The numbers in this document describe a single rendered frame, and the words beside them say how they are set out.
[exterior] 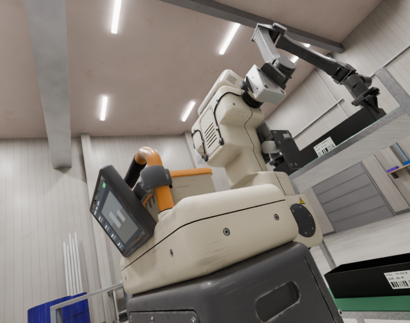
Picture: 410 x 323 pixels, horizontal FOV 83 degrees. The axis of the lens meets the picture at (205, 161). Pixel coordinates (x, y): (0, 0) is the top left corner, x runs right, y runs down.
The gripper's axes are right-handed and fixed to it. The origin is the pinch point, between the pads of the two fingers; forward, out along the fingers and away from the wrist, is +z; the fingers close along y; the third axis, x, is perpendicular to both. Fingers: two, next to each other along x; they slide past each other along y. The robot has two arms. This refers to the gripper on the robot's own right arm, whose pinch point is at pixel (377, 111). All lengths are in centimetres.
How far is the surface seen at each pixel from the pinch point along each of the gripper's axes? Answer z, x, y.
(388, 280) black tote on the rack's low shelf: 63, 9, 30
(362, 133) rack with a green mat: 9.9, 22.3, 2.0
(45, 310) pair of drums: 14, 140, 464
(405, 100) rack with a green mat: 8.1, 22.7, -13.4
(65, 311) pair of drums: 26, 114, 470
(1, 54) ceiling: -583, 194, 496
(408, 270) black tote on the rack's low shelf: 60, 9, 21
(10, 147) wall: -549, 224, 864
